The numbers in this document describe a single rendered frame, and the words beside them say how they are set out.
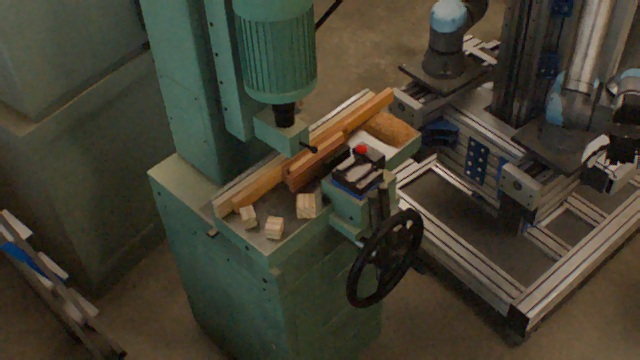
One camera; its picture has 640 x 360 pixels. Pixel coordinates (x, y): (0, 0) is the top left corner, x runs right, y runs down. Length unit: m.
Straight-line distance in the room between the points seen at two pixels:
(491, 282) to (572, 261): 0.33
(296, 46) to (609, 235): 1.62
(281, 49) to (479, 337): 1.48
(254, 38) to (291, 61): 0.10
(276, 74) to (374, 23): 2.67
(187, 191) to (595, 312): 1.63
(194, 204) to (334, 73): 1.94
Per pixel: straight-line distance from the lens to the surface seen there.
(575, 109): 1.64
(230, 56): 1.55
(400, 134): 1.83
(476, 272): 2.41
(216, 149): 1.80
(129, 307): 2.70
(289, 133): 1.62
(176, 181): 1.94
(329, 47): 3.87
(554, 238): 2.58
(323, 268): 1.82
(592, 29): 1.68
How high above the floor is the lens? 2.12
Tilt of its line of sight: 45 degrees down
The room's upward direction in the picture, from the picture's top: 3 degrees counter-clockwise
